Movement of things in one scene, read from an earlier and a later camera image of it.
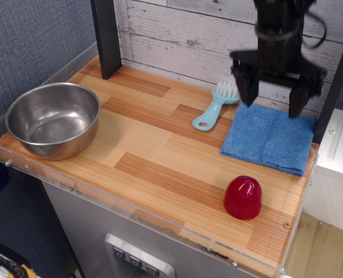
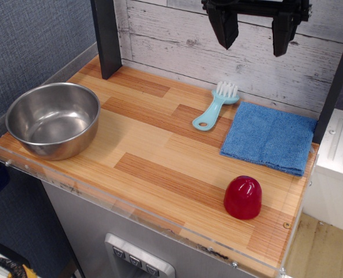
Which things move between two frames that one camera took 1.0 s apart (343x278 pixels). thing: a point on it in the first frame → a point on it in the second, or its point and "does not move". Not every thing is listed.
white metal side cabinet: (331, 197) does not move
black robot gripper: (278, 55) → (287, 8)
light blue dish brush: (225, 92) does not move
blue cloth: (266, 133) does not move
